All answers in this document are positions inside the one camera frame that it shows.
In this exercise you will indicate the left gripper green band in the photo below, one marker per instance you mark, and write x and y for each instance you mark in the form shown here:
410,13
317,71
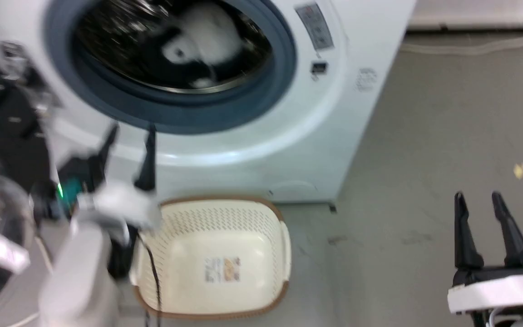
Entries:
120,202

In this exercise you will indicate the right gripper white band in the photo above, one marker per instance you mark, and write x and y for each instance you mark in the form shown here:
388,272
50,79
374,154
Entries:
497,288

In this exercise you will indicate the white laundry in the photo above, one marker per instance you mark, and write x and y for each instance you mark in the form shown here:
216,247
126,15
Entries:
214,38

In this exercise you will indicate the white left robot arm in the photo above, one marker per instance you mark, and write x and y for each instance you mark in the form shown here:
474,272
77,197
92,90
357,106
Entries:
80,277

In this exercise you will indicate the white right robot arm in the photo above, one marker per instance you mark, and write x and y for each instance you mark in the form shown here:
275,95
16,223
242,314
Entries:
515,319

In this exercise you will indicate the washing machine door with glass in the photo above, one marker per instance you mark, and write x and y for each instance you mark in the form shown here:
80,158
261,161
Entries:
2,122

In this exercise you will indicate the cream laundry basket brown rim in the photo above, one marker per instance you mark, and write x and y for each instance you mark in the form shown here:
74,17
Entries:
225,236

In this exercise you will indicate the white front-load washing machine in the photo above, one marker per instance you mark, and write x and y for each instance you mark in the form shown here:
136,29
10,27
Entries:
316,136

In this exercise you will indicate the small yellow scrap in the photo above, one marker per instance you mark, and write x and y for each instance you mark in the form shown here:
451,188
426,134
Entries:
519,170

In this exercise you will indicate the printed label sticker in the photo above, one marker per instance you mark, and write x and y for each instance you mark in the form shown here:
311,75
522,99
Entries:
223,269

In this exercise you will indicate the grey washer control panel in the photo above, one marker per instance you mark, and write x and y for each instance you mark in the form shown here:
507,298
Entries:
314,25

